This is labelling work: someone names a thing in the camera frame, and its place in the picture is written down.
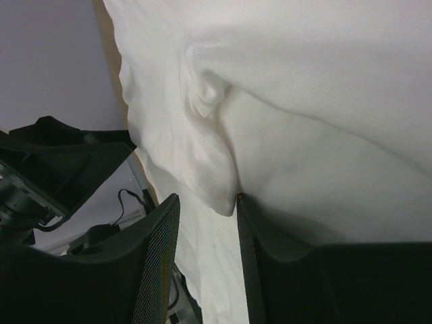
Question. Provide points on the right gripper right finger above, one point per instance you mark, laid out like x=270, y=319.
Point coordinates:
x=288, y=280

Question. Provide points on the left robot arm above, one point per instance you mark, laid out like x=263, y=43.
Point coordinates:
x=21, y=215

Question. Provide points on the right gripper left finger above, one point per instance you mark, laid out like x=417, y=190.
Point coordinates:
x=123, y=279

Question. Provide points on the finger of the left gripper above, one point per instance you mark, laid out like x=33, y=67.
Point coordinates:
x=61, y=167

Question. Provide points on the white t shirt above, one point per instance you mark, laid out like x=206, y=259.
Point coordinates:
x=320, y=110

